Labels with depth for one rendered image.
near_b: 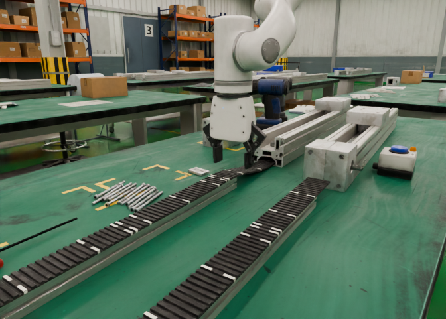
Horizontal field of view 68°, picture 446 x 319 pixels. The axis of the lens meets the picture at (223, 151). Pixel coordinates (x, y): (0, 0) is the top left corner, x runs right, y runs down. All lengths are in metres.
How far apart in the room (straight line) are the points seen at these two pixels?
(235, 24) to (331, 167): 0.38
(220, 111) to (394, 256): 0.44
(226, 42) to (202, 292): 0.48
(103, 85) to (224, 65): 2.14
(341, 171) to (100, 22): 12.29
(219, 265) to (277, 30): 0.44
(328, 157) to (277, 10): 0.34
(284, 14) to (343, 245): 0.44
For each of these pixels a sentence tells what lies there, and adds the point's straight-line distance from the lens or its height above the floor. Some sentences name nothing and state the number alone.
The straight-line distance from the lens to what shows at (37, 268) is 0.51.
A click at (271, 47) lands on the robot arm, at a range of 0.67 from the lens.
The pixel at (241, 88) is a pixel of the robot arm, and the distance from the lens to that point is 0.72.
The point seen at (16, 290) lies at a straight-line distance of 0.49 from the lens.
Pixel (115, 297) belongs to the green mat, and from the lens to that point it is 0.48.
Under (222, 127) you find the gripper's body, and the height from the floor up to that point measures 0.92.
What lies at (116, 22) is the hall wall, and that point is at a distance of 13.19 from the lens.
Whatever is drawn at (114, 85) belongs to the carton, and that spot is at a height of 0.86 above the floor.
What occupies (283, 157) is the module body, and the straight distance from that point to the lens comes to 0.94.
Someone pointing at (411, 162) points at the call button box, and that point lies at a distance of 0.94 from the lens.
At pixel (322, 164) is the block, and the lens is 0.80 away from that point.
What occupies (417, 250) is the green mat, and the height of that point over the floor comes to 0.78.
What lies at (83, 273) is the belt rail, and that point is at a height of 0.79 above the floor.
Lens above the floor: 1.07
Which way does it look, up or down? 16 degrees down
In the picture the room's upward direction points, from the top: straight up
